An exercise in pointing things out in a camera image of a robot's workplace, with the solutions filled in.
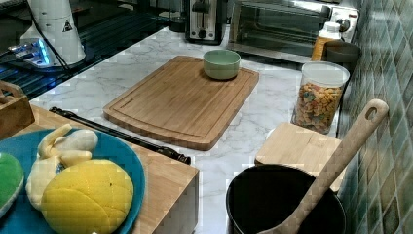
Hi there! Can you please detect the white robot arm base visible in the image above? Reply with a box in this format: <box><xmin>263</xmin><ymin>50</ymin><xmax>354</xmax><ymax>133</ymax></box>
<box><xmin>9</xmin><ymin>0</ymin><xmax>86</xmax><ymax>69</ymax></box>

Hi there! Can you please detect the wooden drawer cabinet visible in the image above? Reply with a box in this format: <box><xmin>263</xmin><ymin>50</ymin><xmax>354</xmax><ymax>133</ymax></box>
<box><xmin>10</xmin><ymin>105</ymin><xmax>199</xmax><ymax>234</ymax></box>

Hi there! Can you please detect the wooden cutting board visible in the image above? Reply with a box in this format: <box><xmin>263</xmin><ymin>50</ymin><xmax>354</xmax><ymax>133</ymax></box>
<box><xmin>103</xmin><ymin>56</ymin><xmax>259</xmax><ymax>151</ymax></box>

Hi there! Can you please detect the green ceramic bowl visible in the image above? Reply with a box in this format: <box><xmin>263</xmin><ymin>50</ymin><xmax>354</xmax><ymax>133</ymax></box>
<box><xmin>203</xmin><ymin>50</ymin><xmax>241</xmax><ymax>80</ymax></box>

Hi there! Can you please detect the small wooden board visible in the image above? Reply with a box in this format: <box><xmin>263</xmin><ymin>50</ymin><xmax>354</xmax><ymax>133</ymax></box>
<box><xmin>255</xmin><ymin>123</ymin><xmax>341</xmax><ymax>176</ymax></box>

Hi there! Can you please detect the black pot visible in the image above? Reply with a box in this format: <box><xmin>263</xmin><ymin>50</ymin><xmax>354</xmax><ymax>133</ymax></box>
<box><xmin>226</xmin><ymin>165</ymin><xmax>346</xmax><ymax>234</ymax></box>

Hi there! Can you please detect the silver toaster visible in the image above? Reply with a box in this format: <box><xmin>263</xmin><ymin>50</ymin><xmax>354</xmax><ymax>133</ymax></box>
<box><xmin>185</xmin><ymin>0</ymin><xmax>228</xmax><ymax>45</ymax></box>

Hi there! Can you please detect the silver toaster oven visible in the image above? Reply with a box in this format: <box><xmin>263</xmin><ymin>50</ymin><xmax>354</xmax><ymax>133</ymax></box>
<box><xmin>228</xmin><ymin>0</ymin><xmax>360</xmax><ymax>63</ymax></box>

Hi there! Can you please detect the clear cereal jar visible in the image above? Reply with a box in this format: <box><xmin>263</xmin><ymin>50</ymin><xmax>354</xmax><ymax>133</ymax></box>
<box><xmin>291</xmin><ymin>61</ymin><xmax>350</xmax><ymax>134</ymax></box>

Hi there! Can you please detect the wooden spoon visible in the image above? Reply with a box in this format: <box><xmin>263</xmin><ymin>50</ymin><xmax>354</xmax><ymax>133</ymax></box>
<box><xmin>257</xmin><ymin>98</ymin><xmax>389</xmax><ymax>234</ymax></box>

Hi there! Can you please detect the yellow plush fruit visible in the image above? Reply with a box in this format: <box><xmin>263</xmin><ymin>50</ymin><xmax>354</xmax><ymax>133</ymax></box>
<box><xmin>41</xmin><ymin>160</ymin><xmax>133</xmax><ymax>234</ymax></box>

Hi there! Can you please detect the plush banana toy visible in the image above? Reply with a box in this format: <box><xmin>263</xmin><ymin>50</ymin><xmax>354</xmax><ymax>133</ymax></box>
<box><xmin>25</xmin><ymin>124</ymin><xmax>98</xmax><ymax>210</ymax></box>

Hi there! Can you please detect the orange bottle white cap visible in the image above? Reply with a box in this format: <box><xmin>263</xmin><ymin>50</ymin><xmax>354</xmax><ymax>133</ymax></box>
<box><xmin>311</xmin><ymin>21</ymin><xmax>341</xmax><ymax>60</ymax></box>

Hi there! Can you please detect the wooden box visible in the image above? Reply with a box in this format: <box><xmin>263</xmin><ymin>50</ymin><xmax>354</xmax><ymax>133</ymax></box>
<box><xmin>0</xmin><ymin>81</ymin><xmax>35</xmax><ymax>139</ymax></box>

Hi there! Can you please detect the green plush toy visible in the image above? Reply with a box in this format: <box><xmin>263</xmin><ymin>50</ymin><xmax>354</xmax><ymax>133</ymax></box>
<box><xmin>0</xmin><ymin>152</ymin><xmax>24</xmax><ymax>217</ymax></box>

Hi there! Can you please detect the blue plate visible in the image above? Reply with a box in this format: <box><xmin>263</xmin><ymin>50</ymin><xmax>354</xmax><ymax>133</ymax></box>
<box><xmin>0</xmin><ymin>129</ymin><xmax>145</xmax><ymax>234</ymax></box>

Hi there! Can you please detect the dark metal drawer handle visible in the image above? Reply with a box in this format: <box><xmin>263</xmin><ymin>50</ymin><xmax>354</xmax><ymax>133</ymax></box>
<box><xmin>49</xmin><ymin>106</ymin><xmax>191</xmax><ymax>165</ymax></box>

